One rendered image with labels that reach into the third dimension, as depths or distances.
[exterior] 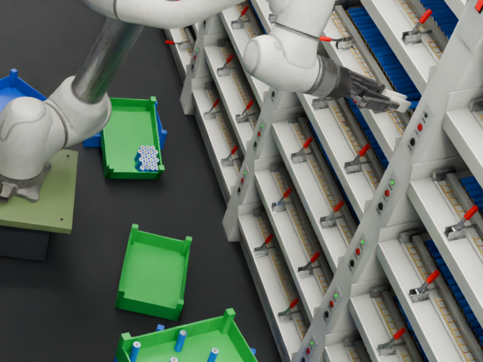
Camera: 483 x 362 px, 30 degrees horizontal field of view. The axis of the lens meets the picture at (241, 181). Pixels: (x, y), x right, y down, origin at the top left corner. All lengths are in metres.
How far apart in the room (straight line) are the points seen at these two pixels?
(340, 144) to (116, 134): 1.11
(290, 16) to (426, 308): 0.72
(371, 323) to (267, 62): 0.75
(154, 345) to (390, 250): 0.61
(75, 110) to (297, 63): 0.97
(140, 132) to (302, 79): 1.48
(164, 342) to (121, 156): 1.19
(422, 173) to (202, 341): 0.68
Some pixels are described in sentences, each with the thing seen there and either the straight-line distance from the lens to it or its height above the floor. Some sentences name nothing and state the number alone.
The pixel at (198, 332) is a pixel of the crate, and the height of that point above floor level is 0.41.
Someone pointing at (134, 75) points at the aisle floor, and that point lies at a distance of 3.75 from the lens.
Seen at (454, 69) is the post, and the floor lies 1.22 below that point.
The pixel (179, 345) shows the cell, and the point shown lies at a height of 0.43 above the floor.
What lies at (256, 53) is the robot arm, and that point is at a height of 1.14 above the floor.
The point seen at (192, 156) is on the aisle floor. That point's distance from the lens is 3.41.
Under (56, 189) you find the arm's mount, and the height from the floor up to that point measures 0.23.
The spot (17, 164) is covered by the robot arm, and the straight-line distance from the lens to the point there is 2.68.
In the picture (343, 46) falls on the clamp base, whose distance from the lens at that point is 2.43.
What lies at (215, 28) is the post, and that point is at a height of 0.41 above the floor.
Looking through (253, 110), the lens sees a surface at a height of 0.36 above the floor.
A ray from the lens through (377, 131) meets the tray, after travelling 2.22.
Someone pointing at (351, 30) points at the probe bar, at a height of 0.97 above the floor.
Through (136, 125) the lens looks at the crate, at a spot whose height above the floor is 0.09.
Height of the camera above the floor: 2.11
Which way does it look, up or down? 39 degrees down
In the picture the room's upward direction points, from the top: 20 degrees clockwise
